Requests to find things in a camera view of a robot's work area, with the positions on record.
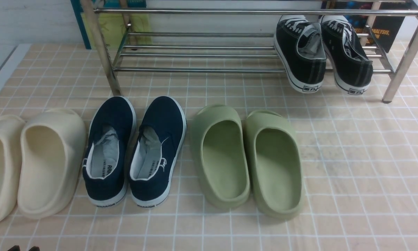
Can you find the black canvas sneaker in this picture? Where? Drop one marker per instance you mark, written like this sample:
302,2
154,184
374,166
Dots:
298,43
352,69

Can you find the right navy slip-on shoe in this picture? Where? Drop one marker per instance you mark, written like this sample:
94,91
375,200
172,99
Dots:
161,136

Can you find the navy slip-on shoe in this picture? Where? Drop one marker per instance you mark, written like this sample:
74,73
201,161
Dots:
104,163
161,136

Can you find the left navy slip-on shoe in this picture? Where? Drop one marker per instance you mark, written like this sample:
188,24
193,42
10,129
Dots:
104,163

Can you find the silver metal shoe rack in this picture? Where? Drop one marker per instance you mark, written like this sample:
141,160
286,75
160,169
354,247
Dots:
221,33

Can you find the left green foam slide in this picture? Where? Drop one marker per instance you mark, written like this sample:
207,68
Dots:
217,147

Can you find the green foam slide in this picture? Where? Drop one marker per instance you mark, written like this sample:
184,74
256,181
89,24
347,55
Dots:
217,147
274,164

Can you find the right green foam slide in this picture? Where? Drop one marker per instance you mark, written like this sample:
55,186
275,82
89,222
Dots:
274,164

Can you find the blue and yellow poster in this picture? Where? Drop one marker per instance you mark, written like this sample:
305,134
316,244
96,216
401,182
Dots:
112,24

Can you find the right cream foam slide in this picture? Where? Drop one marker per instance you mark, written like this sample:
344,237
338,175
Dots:
52,147

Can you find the cream foam slide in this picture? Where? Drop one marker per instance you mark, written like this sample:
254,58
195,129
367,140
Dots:
10,162
52,147

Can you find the dark printed box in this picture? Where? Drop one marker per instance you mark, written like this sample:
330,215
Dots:
385,28

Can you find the left cream foam slide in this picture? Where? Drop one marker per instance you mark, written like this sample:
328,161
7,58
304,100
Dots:
10,162

